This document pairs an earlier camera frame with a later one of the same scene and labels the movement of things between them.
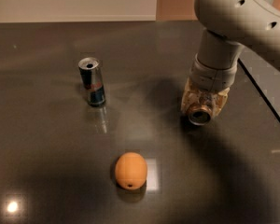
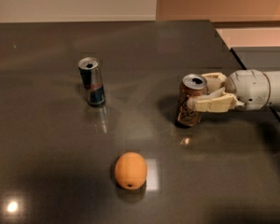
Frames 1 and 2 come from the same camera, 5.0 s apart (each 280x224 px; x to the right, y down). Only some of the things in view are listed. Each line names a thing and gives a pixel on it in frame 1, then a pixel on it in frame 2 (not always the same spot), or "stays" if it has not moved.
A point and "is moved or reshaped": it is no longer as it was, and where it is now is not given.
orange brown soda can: x=200 y=114 is moved or reshaped
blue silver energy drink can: x=93 y=80 stays
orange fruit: x=131 y=171 stays
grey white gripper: x=211 y=75 → x=250 y=89
